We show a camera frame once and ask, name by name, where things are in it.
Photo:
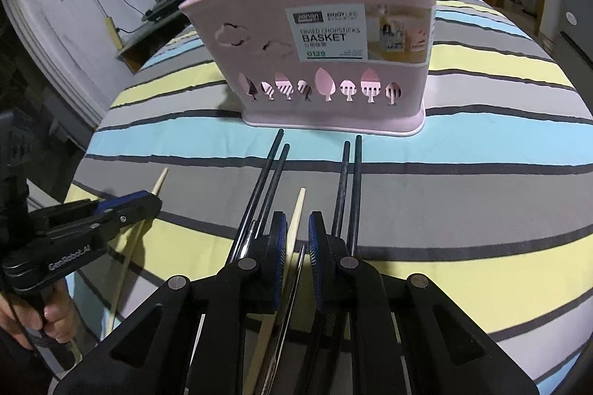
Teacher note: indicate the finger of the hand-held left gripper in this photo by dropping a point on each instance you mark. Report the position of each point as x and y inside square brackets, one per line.
[118, 202]
[143, 209]

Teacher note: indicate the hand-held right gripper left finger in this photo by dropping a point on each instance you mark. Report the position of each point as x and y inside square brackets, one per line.
[278, 258]

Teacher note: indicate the pink plastic chopstick basket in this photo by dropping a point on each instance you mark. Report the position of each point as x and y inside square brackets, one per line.
[259, 61]

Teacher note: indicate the black stove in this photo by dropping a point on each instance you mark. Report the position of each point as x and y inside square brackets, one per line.
[160, 12]

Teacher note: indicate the yellow wooden strip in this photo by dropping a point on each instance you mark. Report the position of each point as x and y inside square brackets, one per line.
[112, 35]

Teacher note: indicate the metal chopstick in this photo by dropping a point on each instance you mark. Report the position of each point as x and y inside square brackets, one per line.
[245, 237]
[296, 279]

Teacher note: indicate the wooden shelf unit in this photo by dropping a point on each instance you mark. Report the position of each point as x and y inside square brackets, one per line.
[139, 47]

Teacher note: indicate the person's left hand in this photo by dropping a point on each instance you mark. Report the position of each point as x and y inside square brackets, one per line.
[58, 321]

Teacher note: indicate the wooden chopstick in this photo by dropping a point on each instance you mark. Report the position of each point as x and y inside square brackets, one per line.
[296, 219]
[129, 265]

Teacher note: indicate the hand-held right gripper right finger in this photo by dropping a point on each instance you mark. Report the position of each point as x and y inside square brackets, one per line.
[316, 265]

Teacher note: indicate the black chopstick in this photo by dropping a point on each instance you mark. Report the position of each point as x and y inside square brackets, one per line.
[356, 191]
[342, 186]
[265, 172]
[274, 181]

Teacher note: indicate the striped tablecloth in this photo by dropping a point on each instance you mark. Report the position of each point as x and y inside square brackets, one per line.
[463, 191]

